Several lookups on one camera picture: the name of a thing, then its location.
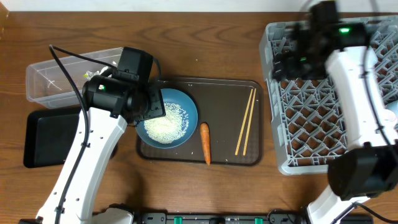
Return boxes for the wooden chopstick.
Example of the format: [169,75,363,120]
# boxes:
[243,89,256,156]
[234,89,253,156]

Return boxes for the light blue cup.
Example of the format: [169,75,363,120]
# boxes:
[386,100,398,116]

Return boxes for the pink plastic cup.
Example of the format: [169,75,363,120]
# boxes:
[386,110,397,128]

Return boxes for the aluminium foil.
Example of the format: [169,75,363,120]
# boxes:
[86,71,100,80]

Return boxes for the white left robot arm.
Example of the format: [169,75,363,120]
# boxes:
[20,45,165,224]

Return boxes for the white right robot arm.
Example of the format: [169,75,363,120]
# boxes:
[272,1,397,223]

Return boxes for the grey dishwasher rack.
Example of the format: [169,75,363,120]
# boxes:
[259,16,397,175]

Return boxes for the pile of white rice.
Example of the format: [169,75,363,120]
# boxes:
[144,103,189,144]

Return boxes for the dark blue plate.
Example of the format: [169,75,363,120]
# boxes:
[136,88,198,149]

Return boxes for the orange carrot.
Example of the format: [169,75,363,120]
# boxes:
[200,123,211,165]

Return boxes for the dark brown serving tray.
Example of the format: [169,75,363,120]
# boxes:
[136,75,264,167]

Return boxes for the clear plastic bin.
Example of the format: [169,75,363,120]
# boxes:
[25,56,108,109]

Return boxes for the black plastic tray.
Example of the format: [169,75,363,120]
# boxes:
[23,107,81,168]

